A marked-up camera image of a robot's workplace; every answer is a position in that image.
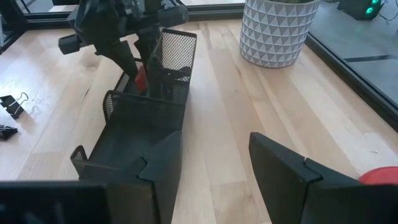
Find black computer green lights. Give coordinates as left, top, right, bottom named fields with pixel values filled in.
left=337, top=0, right=384, bottom=21

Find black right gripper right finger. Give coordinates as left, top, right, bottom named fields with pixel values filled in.
left=248, top=131, right=398, bottom=224

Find red eraser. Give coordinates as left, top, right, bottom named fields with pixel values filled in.
left=134, top=64, right=149, bottom=94

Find red desk lamp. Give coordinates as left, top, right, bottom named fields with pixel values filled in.
left=358, top=166, right=398, bottom=187

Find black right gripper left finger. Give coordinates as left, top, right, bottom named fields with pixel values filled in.
left=0, top=130, right=183, bottom=224

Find black mesh desk organizer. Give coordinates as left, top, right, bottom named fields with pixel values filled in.
left=70, top=27, right=198, bottom=194

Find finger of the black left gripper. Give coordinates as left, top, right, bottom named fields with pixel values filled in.
left=134, top=27, right=164, bottom=99
left=95, top=39, right=140, bottom=83

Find black binder clip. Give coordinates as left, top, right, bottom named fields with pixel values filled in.
left=0, top=124, right=19, bottom=141
left=0, top=91, right=29, bottom=120

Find white triangle-patterned plant pot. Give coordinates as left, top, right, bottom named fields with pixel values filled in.
left=239, top=0, right=321, bottom=68

